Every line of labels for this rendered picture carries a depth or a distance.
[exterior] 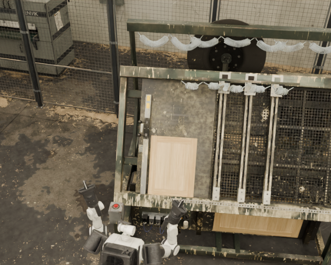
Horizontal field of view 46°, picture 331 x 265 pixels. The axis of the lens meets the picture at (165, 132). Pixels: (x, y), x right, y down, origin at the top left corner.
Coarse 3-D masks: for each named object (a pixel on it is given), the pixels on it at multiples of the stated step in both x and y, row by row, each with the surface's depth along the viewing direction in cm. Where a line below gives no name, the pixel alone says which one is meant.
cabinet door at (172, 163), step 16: (160, 144) 368; (176, 144) 367; (192, 144) 365; (160, 160) 369; (176, 160) 368; (192, 160) 366; (160, 176) 370; (176, 176) 369; (192, 176) 367; (160, 192) 370; (176, 192) 369; (192, 192) 368
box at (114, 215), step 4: (112, 204) 355; (120, 204) 355; (112, 208) 351; (120, 208) 351; (112, 212) 349; (116, 212) 349; (120, 212) 348; (112, 216) 352; (116, 216) 352; (120, 216) 351; (112, 220) 356; (116, 220) 355
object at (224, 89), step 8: (224, 88) 341; (224, 96) 356; (224, 104) 356; (224, 112) 356; (224, 120) 357; (216, 136) 363; (216, 144) 359; (216, 152) 359; (216, 160) 359; (216, 168) 360; (216, 176) 361; (216, 184) 364; (216, 192) 361
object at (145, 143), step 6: (150, 96) 364; (150, 102) 364; (150, 108) 365; (150, 114) 368; (144, 144) 367; (144, 150) 367; (144, 156) 367; (144, 162) 368; (144, 168) 368; (144, 174) 368; (144, 180) 369; (144, 186) 369; (144, 192) 369
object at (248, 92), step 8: (248, 88) 350; (248, 96) 358; (248, 104) 358; (248, 112) 358; (248, 120) 356; (248, 128) 356; (248, 136) 356; (248, 144) 357; (240, 160) 362; (240, 168) 359; (240, 176) 359; (240, 184) 359; (240, 192) 360; (240, 200) 360
